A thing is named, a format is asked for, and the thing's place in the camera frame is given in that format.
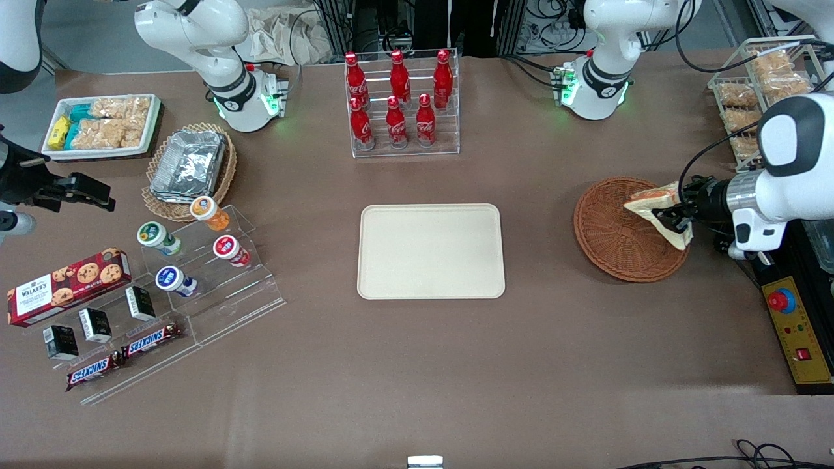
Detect red lid yogurt cup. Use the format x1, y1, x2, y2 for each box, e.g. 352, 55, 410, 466
213, 235, 252, 268

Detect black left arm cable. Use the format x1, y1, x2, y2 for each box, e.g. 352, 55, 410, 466
675, 0, 834, 203

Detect crumpled beige cloth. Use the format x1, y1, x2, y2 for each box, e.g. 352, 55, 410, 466
236, 7, 334, 66

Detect light oval wicker basket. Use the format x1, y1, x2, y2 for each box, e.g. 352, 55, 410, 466
142, 122, 238, 223

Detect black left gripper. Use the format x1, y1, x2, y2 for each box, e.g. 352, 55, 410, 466
654, 177, 730, 238

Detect yellow snack packet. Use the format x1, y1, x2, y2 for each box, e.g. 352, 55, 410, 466
48, 115, 72, 151

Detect red Walkers cookie box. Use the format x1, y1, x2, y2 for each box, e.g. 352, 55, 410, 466
7, 248, 132, 327

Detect clear plastic container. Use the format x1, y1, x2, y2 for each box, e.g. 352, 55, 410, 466
805, 218, 834, 275

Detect triangular sandwich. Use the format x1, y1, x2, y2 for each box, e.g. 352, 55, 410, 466
624, 182, 694, 252

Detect clear rice cracker pack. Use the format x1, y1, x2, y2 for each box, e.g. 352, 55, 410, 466
89, 96, 152, 122
70, 118, 145, 151

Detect Snickers chocolate bar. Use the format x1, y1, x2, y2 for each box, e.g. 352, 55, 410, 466
121, 322, 184, 360
65, 352, 126, 392

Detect beige rectangular tray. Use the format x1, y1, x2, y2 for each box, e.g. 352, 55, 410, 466
357, 203, 506, 300

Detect blue lid yogurt cup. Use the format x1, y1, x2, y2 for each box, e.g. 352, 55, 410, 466
155, 266, 198, 298

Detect bagged cracker snack pack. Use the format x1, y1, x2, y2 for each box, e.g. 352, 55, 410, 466
748, 50, 794, 74
730, 133, 763, 161
723, 107, 764, 134
759, 70, 813, 100
716, 82, 759, 109

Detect black floor cable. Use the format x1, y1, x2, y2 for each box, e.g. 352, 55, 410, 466
616, 439, 834, 469

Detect white wire rack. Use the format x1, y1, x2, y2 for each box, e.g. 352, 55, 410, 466
708, 35, 834, 174

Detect orange lid yogurt cup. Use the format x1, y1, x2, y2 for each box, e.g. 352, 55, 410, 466
190, 196, 231, 233

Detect clear acrylic bottle rack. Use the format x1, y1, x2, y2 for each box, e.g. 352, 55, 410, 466
344, 48, 461, 159

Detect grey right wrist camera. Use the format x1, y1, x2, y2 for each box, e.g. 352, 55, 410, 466
0, 210, 36, 236

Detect clear acrylic stepped stand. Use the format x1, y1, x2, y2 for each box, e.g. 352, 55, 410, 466
20, 205, 287, 406

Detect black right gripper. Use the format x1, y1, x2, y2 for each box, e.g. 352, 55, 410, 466
0, 127, 117, 213

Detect white rectangular snack tray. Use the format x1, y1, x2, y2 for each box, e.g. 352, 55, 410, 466
41, 94, 165, 162

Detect stacked aluminium foil containers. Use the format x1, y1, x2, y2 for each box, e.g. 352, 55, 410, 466
150, 130, 227, 204

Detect small black box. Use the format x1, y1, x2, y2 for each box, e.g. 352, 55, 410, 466
79, 307, 113, 344
125, 286, 157, 322
43, 324, 79, 362

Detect brown round wicker basket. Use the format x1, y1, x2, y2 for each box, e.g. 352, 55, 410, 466
573, 177, 690, 283

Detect red emergency stop button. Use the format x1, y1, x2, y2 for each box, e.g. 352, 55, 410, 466
767, 287, 798, 314

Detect green lid yogurt cup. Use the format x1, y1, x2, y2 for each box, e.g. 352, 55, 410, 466
137, 221, 184, 257

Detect black aluminium frame rack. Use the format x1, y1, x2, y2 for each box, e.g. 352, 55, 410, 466
313, 0, 587, 58

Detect black yellow control box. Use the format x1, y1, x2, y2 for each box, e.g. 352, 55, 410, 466
743, 218, 834, 396

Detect red cola bottle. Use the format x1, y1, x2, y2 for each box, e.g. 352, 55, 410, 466
386, 96, 409, 150
349, 96, 376, 151
345, 52, 370, 110
390, 50, 412, 109
416, 93, 437, 149
433, 49, 454, 110

